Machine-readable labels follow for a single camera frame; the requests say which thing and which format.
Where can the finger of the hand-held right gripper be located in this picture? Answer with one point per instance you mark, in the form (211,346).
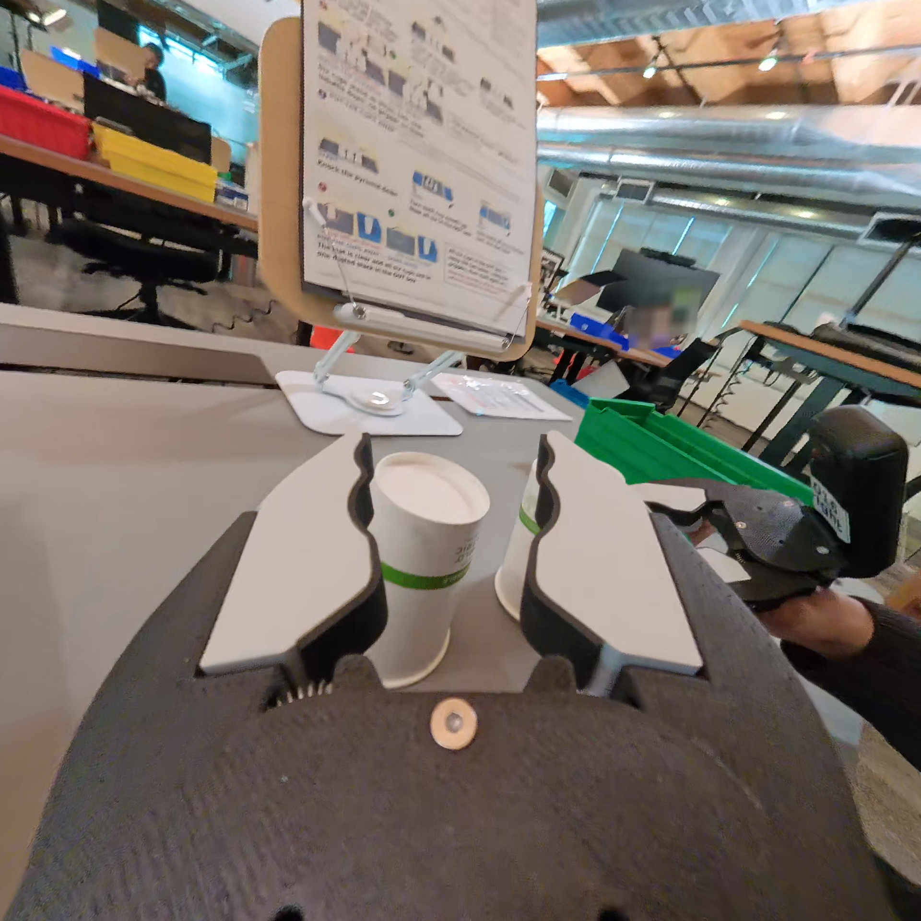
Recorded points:
(723,567)
(669,496)

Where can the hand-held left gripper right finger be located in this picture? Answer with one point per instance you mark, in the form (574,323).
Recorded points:
(604,568)

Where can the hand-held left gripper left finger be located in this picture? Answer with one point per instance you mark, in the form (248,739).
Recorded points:
(302,561)

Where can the white paper cup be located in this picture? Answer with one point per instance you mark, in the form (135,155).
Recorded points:
(514,575)
(424,525)

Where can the person's right forearm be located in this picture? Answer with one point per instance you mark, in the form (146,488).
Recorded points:
(878,683)

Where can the grey desk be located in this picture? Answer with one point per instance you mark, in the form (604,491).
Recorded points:
(108,468)

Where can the person's right hand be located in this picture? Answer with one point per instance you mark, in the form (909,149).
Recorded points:
(820,615)

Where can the green plastic bin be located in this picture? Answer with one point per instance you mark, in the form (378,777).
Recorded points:
(647,446)

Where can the wooden table with green legs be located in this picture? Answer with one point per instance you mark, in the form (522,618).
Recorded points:
(827,352)

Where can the blue plastic bin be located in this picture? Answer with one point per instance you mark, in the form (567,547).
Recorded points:
(597,331)

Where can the clear plastic bag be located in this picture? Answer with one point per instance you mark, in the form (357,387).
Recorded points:
(496,396)

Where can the black screen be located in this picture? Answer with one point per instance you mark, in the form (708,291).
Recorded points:
(662,280)

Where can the black office chair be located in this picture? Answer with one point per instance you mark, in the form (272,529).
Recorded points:
(129,252)

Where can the instruction sheet on stand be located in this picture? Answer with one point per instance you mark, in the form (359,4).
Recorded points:
(280,180)

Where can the printed instruction sheet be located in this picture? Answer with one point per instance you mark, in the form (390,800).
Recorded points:
(417,180)

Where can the yellow plastic bin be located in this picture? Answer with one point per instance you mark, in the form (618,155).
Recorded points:
(158,169)

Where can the long wooden table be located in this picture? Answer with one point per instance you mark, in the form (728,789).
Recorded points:
(72,167)

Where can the black monitor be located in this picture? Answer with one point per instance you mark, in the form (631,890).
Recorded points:
(129,108)

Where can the red plastic bin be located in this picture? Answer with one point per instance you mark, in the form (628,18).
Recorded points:
(43,122)

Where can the silver ventilation duct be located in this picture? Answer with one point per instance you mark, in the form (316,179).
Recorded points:
(719,144)

